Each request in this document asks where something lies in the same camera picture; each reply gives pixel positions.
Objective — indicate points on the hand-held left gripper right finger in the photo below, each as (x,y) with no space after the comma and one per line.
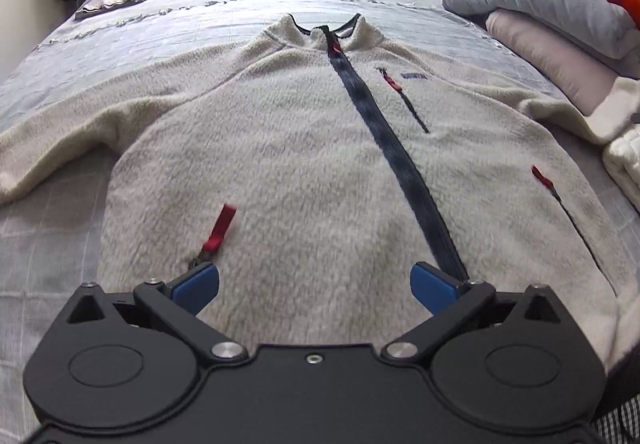
(434,285)

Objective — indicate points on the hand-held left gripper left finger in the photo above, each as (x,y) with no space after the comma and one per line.
(196,285)

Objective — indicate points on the cream fleece zip jacket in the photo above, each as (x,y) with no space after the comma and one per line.
(280,164)

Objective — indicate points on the white knitted blanket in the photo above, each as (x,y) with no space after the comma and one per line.
(625,164)

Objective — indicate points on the checked clothing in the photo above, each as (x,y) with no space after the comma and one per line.
(622,424)

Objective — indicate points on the pink pillow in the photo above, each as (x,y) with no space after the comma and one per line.
(550,56)

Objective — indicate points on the folded grey-brown cloth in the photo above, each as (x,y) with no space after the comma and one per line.
(112,4)

